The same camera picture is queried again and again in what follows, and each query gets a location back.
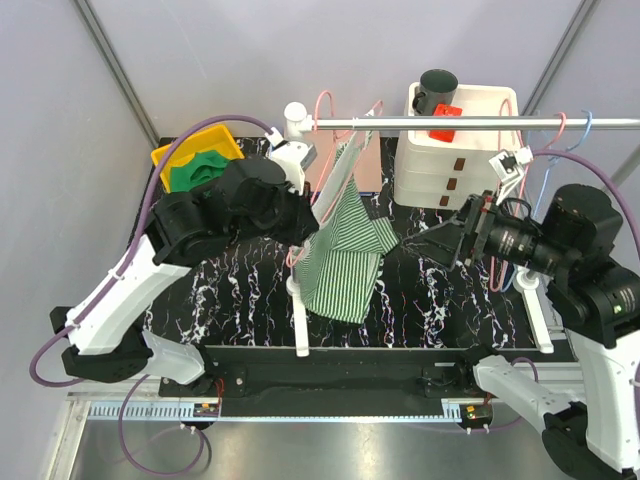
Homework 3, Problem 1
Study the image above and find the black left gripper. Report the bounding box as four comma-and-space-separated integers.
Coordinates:
230, 174, 321, 247

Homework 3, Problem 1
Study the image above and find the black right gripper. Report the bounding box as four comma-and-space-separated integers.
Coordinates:
400, 188, 572, 273

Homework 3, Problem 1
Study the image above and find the pink wire hanger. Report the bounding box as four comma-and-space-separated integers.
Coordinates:
284, 89, 385, 269
489, 98, 567, 293

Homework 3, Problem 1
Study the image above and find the green white striped tank top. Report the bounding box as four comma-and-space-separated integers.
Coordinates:
292, 136, 399, 323

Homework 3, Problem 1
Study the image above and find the light blue wire hanger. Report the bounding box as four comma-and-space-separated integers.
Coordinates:
498, 110, 593, 293

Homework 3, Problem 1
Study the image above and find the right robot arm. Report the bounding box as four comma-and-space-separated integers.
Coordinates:
402, 184, 639, 479

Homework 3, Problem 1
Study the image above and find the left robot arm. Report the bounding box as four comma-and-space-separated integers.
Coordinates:
51, 156, 319, 396

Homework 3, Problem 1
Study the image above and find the blue framed pink board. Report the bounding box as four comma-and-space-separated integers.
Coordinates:
267, 130, 384, 197

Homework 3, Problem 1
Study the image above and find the white drawer unit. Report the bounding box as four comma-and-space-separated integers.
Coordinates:
393, 84, 520, 210

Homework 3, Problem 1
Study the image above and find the black marbled mat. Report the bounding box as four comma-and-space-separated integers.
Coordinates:
95, 135, 551, 351

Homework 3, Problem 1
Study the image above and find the white rack foot bar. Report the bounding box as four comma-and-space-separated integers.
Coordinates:
286, 276, 310, 358

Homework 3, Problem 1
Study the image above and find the yellow plastic bin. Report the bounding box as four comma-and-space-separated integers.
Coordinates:
160, 124, 244, 193

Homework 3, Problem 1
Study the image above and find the red plastic block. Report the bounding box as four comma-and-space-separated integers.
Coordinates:
428, 103, 464, 143

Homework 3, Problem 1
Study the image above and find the dark grey mug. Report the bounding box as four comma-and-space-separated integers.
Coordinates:
412, 69, 459, 116

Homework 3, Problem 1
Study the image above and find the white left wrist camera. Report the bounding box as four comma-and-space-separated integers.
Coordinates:
267, 141, 317, 195

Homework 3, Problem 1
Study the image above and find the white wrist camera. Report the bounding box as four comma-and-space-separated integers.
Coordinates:
489, 146, 533, 205
267, 141, 317, 195

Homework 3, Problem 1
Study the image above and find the white grey rack post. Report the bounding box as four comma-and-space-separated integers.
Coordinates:
283, 102, 312, 145

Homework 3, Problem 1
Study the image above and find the metal clothes rail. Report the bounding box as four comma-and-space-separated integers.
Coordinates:
312, 116, 639, 131

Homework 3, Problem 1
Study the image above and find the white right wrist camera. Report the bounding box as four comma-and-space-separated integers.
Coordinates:
489, 146, 533, 205

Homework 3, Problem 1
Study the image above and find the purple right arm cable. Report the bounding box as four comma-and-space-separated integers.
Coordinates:
529, 148, 640, 391

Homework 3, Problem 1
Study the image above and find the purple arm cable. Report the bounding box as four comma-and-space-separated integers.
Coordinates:
529, 148, 640, 391
28, 114, 284, 389

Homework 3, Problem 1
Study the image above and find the purple floor cable loop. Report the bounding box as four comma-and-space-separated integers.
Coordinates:
117, 374, 213, 474

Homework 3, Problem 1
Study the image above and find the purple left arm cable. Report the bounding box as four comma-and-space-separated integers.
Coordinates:
28, 114, 284, 389

